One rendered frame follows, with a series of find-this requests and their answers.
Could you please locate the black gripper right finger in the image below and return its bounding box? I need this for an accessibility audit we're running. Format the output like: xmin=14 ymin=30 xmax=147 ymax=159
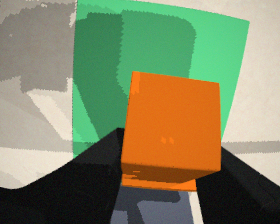
xmin=195 ymin=148 xmax=280 ymax=224

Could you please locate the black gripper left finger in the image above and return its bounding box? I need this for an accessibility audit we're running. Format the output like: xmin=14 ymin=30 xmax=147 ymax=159
xmin=0 ymin=128 xmax=125 ymax=224

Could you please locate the orange block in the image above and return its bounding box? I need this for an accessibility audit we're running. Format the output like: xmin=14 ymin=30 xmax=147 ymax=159
xmin=121 ymin=72 xmax=221 ymax=192

